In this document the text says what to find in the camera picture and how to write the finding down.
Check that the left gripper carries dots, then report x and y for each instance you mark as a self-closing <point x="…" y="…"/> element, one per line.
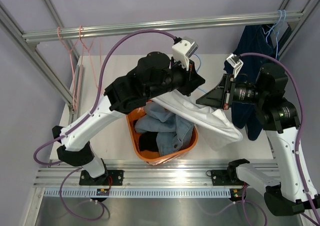
<point x="191" y="79"/>

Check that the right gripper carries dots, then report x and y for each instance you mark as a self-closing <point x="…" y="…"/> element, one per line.
<point x="220" y="97"/>

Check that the light blue hanger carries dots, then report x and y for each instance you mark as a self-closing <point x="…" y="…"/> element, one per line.
<point x="275" y="29"/>
<point x="197" y="70"/>

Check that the white garment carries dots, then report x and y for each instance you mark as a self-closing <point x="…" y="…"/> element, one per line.
<point x="212" y="124"/>

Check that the black skirt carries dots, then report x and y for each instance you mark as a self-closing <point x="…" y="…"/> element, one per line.
<point x="148" y="141"/>

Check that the pink hanger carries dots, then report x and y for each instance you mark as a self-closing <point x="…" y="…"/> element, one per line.
<point x="87" y="49"/>
<point x="70" y="50"/>

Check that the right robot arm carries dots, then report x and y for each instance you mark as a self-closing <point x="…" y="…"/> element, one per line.
<point x="294" y="192"/>

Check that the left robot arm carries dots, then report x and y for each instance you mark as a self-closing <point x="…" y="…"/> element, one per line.
<point x="154" y="75"/>

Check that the dark blue denim garment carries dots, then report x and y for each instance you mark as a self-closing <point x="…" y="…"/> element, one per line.
<point x="253" y="40"/>

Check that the orange plastic basket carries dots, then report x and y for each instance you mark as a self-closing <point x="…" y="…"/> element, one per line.
<point x="153" y="158"/>

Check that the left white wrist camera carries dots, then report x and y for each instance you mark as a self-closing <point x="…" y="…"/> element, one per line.
<point x="182" y="50"/>

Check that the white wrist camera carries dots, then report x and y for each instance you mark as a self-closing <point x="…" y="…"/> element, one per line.
<point x="182" y="50"/>
<point x="236" y="63"/>

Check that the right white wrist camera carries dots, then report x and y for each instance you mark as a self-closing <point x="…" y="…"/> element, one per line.
<point x="236" y="63"/>

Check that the front aluminium frame rail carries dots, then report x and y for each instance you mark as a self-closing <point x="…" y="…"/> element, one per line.
<point x="178" y="173"/>

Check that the white slotted cable duct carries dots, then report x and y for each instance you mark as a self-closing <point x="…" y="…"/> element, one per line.
<point x="140" y="192"/>

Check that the aluminium hanging rail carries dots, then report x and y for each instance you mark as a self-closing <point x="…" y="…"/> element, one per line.
<point x="170" y="25"/>

